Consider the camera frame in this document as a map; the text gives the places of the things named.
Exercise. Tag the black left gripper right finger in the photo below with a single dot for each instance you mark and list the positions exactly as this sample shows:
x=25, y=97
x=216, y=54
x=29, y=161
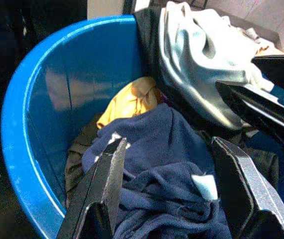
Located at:
x=249, y=194

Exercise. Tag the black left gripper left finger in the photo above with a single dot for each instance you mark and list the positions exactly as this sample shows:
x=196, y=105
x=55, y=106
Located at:
x=99, y=189

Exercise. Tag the light grey-blue garment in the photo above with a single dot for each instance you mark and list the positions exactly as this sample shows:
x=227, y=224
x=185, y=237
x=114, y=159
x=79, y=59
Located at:
x=196, y=57

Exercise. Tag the dark olive garment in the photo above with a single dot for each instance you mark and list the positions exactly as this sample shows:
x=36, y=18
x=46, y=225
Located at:
x=76, y=164

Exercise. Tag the navy blue knit garment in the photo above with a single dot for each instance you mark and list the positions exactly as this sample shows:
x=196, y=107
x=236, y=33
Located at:
x=162, y=154

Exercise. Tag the yellow garment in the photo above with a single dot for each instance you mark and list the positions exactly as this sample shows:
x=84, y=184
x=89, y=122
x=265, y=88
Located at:
x=132, y=99

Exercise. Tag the blue plastic laundry tub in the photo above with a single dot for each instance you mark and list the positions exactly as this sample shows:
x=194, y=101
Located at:
x=57, y=99

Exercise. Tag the black garment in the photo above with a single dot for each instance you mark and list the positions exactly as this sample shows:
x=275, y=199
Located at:
x=148, y=47

